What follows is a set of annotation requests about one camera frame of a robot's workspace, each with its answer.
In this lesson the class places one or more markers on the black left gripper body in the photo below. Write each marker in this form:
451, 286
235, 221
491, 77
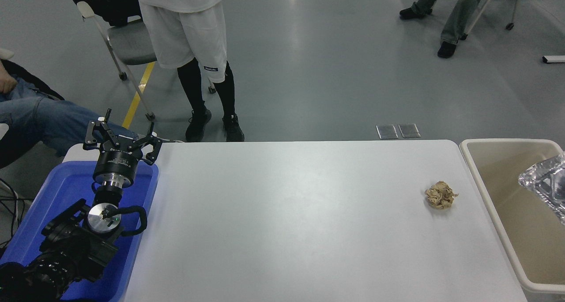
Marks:
117, 160

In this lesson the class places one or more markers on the silver foil tray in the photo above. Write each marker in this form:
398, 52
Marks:
540, 180

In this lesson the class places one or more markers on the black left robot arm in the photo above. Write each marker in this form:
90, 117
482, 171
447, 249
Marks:
75, 249

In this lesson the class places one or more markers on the metal floor plate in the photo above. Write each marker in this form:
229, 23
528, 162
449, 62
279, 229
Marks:
408, 130
386, 131

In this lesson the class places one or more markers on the person's hand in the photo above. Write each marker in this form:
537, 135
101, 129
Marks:
6, 82

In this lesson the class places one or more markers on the white side table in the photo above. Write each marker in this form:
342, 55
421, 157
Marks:
75, 154

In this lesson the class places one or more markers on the blue plastic tray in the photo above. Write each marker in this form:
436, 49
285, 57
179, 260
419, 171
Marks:
57, 191

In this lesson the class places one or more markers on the seated person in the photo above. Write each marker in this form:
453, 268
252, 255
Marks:
44, 121
459, 15

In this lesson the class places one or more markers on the standing person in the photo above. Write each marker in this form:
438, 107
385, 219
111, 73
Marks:
185, 32

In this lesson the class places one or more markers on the black jacket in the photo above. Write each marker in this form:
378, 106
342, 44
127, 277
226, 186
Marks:
101, 1

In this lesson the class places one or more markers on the crumpled tan paper ball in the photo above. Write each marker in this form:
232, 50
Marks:
440, 196

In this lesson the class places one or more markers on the large pale bin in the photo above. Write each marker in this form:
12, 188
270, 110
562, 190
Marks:
507, 205

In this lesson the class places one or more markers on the white-legged rolling chair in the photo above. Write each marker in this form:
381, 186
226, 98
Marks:
510, 26

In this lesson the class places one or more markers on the white floor base bar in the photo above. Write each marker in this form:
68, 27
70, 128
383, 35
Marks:
554, 59

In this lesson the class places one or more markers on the grey chair with white frame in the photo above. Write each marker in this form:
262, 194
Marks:
128, 43

